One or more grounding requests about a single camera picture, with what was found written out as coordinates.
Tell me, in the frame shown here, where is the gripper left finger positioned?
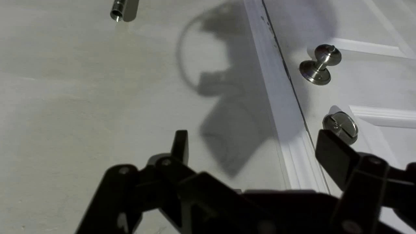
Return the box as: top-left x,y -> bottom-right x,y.
75,130 -> 260,234

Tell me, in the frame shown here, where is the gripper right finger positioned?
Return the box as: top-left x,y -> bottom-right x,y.
315,129 -> 416,234

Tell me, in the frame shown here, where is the brushed metal deadbolt lock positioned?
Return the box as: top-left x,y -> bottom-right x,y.
322,111 -> 359,145

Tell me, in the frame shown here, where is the white panelled door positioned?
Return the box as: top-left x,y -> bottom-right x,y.
262,0 -> 416,234

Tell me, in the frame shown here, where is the brushed metal door knob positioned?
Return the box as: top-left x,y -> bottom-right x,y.
299,44 -> 342,86

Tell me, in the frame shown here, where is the silver metal tube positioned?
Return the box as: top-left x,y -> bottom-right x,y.
110,0 -> 140,22

